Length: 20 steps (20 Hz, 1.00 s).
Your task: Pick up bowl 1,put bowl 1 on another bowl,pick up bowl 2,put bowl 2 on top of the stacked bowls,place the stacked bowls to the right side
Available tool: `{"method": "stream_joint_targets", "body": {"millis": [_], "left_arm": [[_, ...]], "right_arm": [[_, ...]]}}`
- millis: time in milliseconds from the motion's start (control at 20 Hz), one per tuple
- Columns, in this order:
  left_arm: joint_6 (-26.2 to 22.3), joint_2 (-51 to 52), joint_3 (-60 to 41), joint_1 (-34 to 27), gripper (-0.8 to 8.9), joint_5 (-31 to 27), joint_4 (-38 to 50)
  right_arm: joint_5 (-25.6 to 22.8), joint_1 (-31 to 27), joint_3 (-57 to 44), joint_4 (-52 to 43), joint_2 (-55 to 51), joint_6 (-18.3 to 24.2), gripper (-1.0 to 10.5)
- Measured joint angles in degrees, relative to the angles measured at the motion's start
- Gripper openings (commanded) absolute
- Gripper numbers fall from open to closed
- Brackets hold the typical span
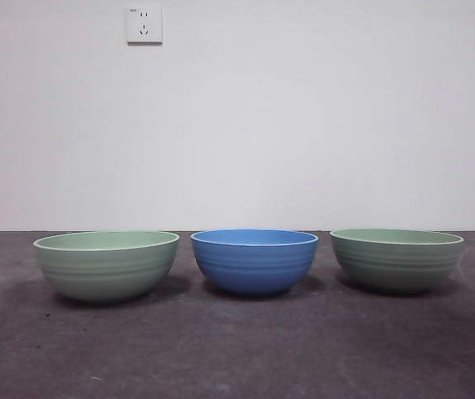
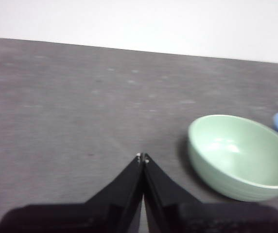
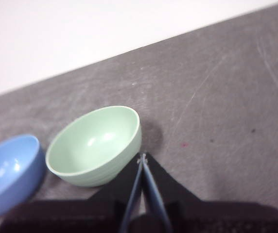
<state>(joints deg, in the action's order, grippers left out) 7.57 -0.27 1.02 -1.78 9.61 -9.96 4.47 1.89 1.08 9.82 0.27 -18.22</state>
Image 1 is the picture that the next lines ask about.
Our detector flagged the blue ribbed bowl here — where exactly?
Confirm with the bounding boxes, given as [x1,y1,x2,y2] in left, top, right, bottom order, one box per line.
[190,229,320,298]

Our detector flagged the white wall socket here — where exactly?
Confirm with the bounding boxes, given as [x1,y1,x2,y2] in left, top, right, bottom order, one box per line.
[127,5,164,46]

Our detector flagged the green ribbed bowl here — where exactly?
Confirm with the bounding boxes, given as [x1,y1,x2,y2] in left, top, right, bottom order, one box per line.
[32,230,180,302]
[329,228,466,296]

